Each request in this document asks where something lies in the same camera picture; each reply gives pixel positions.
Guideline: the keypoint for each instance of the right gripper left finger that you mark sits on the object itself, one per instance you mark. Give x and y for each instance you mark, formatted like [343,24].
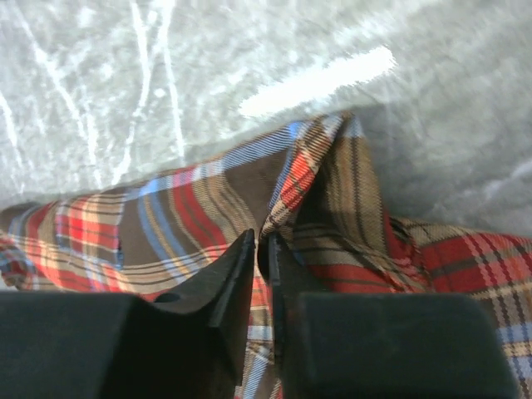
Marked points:
[189,343]

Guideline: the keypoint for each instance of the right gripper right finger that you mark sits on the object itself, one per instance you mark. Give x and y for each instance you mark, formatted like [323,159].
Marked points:
[399,345]

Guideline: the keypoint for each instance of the plaid long sleeve shirt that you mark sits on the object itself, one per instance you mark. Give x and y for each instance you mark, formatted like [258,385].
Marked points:
[311,181]

